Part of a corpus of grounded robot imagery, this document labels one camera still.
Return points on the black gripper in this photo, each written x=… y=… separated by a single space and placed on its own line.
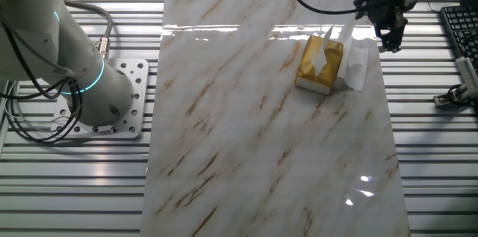
x=386 y=10

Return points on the white paper napkin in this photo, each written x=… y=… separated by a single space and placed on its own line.
x=356 y=69
x=321 y=61

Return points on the black keyboard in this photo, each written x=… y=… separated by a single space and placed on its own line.
x=463 y=24

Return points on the metal clamp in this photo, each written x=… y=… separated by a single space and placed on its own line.
x=442 y=101

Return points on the white rectangular device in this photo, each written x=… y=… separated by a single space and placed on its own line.
x=468 y=72

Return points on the gold tissue pack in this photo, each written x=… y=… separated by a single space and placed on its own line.
x=304 y=76

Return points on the marble pattern table sheet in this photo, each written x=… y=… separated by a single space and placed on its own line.
x=242 y=136

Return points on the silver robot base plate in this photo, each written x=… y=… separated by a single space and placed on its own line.
x=139 y=80

